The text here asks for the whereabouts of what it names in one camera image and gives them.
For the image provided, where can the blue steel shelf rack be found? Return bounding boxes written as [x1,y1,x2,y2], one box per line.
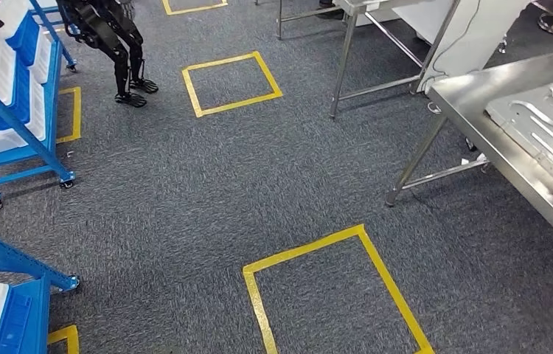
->
[0,221,81,354]

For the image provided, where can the yellow floor tape square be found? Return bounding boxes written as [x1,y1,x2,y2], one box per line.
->
[181,51,283,119]
[46,324,80,354]
[242,223,437,354]
[161,0,229,15]

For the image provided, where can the stainless steel table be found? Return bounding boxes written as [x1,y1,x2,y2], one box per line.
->
[276,0,461,121]
[384,46,553,265]

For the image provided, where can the person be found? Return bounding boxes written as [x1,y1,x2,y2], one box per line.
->
[316,0,347,21]

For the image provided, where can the black humanoid robot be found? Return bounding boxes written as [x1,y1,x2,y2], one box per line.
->
[55,0,160,109]

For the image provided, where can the blue wheeled rack cart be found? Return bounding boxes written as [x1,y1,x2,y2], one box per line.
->
[0,0,79,212]

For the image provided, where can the white cabinet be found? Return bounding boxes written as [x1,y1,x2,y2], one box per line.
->
[393,0,532,94]

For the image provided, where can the stamped sheet metal panel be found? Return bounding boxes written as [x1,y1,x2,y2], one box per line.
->
[484,82,553,196]

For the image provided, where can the black power cable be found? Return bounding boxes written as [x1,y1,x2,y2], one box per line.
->
[422,0,483,82]

